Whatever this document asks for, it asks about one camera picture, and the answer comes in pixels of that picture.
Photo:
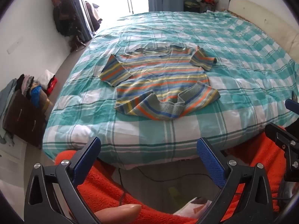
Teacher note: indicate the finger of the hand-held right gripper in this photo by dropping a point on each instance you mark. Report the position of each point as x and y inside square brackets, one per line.
[278, 134]
[292, 105]

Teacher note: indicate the red packet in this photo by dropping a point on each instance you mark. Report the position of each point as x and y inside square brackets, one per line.
[51, 86]

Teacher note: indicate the brown clothes behind door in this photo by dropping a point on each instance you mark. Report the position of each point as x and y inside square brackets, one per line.
[93, 14]

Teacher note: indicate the white slipper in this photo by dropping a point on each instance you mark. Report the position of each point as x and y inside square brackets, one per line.
[191, 208]

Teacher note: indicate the hanging dark clothes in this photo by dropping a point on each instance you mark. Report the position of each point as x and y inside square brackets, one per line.
[63, 11]

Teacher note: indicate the white drawer unit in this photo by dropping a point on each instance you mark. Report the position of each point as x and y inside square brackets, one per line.
[11, 154]

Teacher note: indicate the dark nightstand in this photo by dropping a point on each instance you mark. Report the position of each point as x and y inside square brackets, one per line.
[193, 8]

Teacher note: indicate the sliding door frame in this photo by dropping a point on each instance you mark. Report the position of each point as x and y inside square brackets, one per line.
[83, 16]

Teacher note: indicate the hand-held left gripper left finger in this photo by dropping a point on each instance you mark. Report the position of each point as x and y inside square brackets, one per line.
[86, 161]

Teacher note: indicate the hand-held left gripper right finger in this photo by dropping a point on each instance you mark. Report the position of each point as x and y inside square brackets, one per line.
[210, 161]

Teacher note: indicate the pale teal draped cloth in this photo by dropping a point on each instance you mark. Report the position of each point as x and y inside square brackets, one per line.
[7, 98]

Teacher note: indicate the person's left hand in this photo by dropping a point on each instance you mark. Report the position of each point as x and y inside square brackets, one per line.
[116, 212]

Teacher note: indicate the cream padded headboard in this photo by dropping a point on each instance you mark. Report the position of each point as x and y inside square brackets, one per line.
[257, 14]

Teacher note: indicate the clothes in brown box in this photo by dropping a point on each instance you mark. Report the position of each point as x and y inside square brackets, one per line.
[32, 91]

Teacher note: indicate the white bag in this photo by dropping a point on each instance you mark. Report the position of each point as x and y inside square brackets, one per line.
[45, 78]

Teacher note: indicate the striped knit sweater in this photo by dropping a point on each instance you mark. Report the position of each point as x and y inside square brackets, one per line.
[158, 74]

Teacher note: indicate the teal checked duvet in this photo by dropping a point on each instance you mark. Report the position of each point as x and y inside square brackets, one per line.
[233, 51]

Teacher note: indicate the red cloth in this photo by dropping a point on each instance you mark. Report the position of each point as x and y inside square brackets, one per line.
[209, 0]

